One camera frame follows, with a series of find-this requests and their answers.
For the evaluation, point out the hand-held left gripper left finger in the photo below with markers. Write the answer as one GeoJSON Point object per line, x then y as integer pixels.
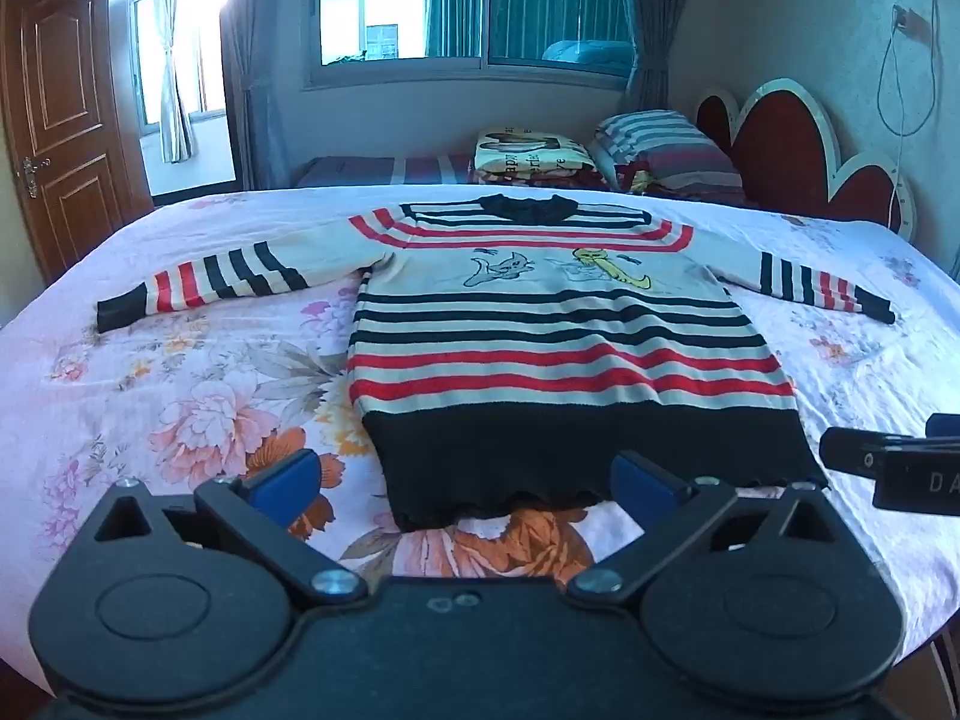
{"type": "Point", "coordinates": [289, 484]}

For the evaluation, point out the red yellow folded cloth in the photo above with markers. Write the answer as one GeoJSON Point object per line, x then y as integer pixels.
{"type": "Point", "coordinates": [637, 181]}

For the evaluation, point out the sliding glass window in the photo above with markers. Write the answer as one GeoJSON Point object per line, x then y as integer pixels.
{"type": "Point", "coordinates": [375, 0]}

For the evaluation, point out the folded red patterned blanket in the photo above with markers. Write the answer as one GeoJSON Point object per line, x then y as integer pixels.
{"type": "Point", "coordinates": [555, 178]}

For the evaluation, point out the striped mattress cover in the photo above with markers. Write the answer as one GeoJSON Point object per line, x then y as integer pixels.
{"type": "Point", "coordinates": [360, 171]}

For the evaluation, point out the folded printed blanket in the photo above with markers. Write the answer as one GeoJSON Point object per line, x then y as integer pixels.
{"type": "Point", "coordinates": [525, 150]}

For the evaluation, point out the striped pillow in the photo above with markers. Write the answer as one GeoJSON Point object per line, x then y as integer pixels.
{"type": "Point", "coordinates": [660, 150]}

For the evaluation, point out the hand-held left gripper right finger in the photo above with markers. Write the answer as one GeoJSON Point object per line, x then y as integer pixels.
{"type": "Point", "coordinates": [645, 487]}

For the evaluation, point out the brown wooden door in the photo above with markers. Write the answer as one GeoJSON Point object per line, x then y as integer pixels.
{"type": "Point", "coordinates": [67, 127]}

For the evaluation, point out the red scalloped headboard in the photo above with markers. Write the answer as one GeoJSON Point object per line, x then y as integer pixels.
{"type": "Point", "coordinates": [780, 142]}

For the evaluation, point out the white sheer curtain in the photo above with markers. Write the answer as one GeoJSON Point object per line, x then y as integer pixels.
{"type": "Point", "coordinates": [176, 90]}

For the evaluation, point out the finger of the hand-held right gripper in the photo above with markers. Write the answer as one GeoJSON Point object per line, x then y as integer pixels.
{"type": "Point", "coordinates": [862, 454]}
{"type": "Point", "coordinates": [945, 426]}

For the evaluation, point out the wall charger plug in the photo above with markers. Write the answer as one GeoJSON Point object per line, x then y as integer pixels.
{"type": "Point", "coordinates": [911, 21]}

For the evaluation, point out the teal folded quilt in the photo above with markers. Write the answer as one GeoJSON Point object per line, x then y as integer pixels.
{"type": "Point", "coordinates": [592, 56]}

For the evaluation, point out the floral bedsheet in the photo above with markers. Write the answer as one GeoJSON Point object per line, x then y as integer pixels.
{"type": "Point", "coordinates": [187, 390]}

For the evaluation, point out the grey curtain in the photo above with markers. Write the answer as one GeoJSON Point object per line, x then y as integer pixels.
{"type": "Point", "coordinates": [259, 112]}
{"type": "Point", "coordinates": [652, 52]}

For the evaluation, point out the striped knit sweater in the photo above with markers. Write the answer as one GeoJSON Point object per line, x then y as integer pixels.
{"type": "Point", "coordinates": [562, 360]}

